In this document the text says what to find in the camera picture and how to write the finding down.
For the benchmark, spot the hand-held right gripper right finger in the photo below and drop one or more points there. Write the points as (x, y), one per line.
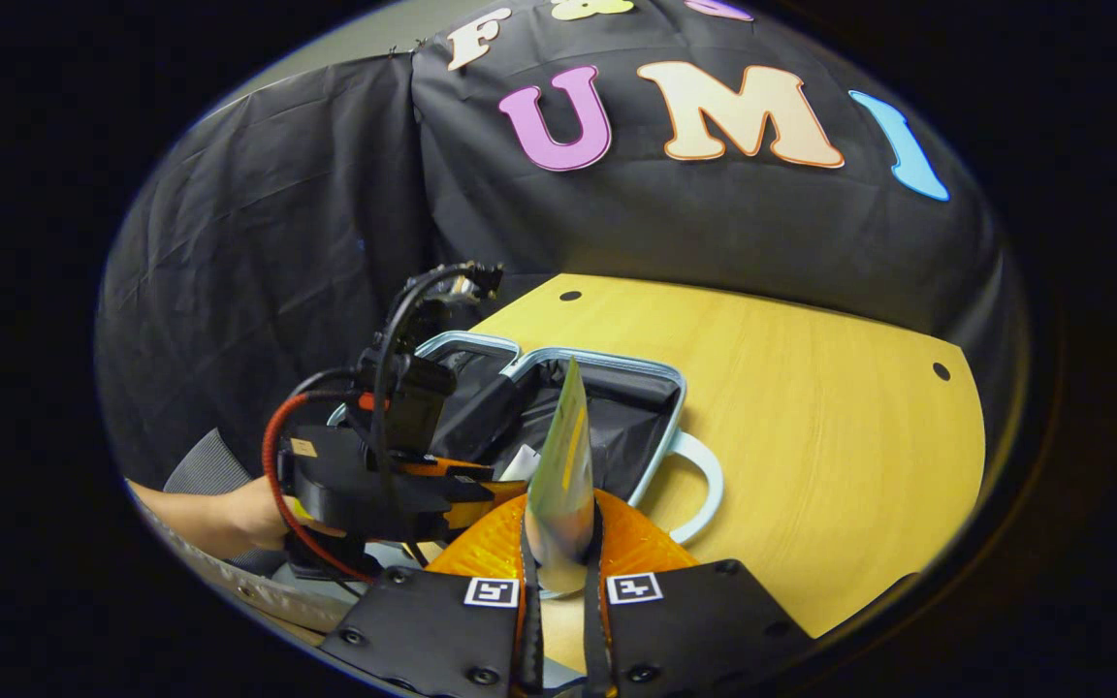
(685, 630)

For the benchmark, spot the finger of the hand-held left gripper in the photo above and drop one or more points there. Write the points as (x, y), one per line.
(442, 469)
(481, 504)

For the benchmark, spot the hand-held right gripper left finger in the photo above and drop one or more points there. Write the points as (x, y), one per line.
(442, 630)

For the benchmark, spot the white suitcase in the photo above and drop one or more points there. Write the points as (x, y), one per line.
(631, 417)

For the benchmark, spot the beige strip with bolts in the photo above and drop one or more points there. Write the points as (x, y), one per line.
(277, 596)

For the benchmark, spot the gray ribbed garment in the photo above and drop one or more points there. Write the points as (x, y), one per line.
(209, 460)

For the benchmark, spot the black backdrop cloth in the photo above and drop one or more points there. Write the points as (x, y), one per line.
(277, 242)

